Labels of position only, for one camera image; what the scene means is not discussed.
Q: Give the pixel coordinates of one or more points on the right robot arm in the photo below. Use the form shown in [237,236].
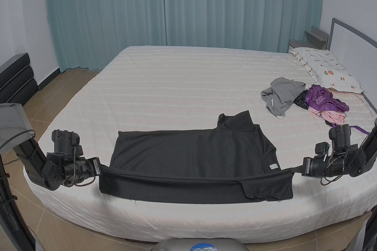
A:
[365,161]

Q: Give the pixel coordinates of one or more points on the bed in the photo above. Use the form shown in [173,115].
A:
[176,82]

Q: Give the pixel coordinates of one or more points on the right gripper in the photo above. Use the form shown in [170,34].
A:
[313,167]

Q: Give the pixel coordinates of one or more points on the black shiny garment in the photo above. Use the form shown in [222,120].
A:
[300,101]

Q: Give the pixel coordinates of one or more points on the grey garment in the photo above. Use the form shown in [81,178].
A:
[284,91]

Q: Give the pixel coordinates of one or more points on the pink garment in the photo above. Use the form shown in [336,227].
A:
[332,117]

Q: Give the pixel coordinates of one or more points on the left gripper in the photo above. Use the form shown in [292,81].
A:
[94,169]

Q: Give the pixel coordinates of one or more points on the black chest of drawers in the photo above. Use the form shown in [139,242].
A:
[16,79]

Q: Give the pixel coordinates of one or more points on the black long-sleeved top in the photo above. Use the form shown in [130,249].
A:
[191,155]

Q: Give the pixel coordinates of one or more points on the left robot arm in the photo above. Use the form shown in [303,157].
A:
[11,126]

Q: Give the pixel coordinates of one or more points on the purple garment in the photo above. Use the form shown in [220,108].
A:
[319,97]

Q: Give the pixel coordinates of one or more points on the grey bedside table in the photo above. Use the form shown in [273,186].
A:
[312,38]

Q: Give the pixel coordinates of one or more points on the white printed pillow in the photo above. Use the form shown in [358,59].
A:
[327,67]

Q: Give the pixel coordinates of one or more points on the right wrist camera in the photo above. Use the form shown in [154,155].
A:
[321,149]

